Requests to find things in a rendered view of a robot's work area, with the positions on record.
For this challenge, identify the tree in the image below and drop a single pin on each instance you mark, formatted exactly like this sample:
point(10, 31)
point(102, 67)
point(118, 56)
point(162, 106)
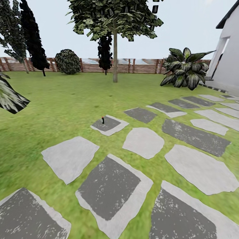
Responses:
point(129, 17)
point(11, 30)
point(104, 51)
point(33, 41)

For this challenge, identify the bush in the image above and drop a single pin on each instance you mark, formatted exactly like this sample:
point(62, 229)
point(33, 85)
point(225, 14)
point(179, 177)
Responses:
point(168, 60)
point(10, 100)
point(68, 62)
point(186, 74)

